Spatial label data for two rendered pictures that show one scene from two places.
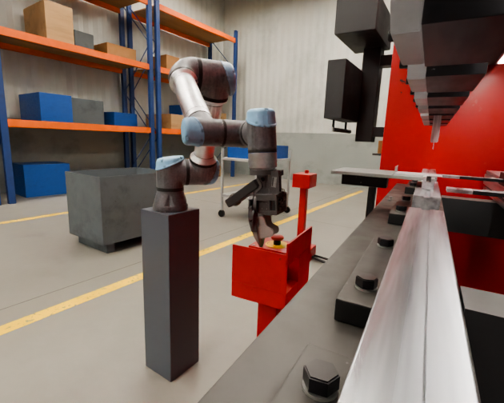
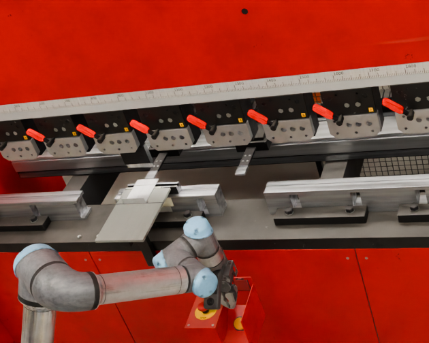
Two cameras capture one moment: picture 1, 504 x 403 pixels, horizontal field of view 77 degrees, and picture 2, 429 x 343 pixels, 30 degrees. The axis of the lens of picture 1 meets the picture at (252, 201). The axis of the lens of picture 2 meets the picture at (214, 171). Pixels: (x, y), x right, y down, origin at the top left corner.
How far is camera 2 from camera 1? 2.43 m
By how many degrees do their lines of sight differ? 83
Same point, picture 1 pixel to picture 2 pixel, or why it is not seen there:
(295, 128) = not seen: outside the picture
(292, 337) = (384, 229)
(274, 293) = (260, 314)
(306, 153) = not seen: outside the picture
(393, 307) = (402, 184)
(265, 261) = (251, 303)
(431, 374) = (425, 177)
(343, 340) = (378, 218)
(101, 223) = not seen: outside the picture
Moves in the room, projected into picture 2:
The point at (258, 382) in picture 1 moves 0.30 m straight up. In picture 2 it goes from (410, 229) to (393, 150)
